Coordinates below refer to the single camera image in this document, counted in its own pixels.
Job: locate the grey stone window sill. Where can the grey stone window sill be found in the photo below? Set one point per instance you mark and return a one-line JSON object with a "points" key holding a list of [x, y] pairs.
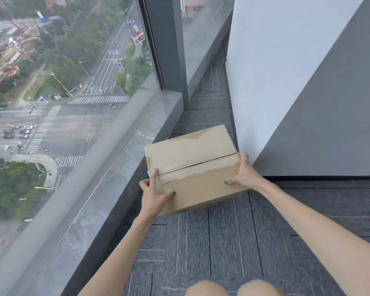
{"points": [[89, 197]]}

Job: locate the person's knee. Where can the person's knee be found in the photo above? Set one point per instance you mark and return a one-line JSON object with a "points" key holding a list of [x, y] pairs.
{"points": [[205, 289], [259, 288]]}

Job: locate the person's right forearm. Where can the person's right forearm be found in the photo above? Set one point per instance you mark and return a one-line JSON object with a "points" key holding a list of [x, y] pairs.
{"points": [[317, 240]]}

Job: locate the person's right thumb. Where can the person's right thumb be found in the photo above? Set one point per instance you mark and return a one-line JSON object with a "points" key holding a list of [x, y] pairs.
{"points": [[231, 181]]}

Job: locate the person's left forearm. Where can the person's left forearm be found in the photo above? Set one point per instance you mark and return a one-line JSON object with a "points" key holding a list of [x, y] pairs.
{"points": [[117, 258]]}

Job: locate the grey window frame post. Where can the grey window frame post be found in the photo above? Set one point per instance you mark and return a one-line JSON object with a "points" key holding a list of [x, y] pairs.
{"points": [[166, 40]]}

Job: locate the person's left hand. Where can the person's left hand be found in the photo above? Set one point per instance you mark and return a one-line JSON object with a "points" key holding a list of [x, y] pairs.
{"points": [[152, 200]]}

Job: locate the brown cardboard box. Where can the brown cardboard box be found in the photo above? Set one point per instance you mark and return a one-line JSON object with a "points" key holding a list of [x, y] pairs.
{"points": [[192, 169]]}

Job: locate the person's right knee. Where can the person's right knee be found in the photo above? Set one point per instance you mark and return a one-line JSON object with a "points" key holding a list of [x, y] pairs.
{"points": [[259, 288]]}

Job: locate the person's left knee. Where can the person's left knee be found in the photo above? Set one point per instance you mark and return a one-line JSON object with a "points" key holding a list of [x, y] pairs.
{"points": [[205, 289]]}

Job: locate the person's left thumb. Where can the person's left thumb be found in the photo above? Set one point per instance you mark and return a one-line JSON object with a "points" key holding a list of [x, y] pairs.
{"points": [[168, 197]]}

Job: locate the person's right hand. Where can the person's right hand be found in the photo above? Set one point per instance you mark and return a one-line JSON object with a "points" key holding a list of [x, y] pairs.
{"points": [[248, 175]]}

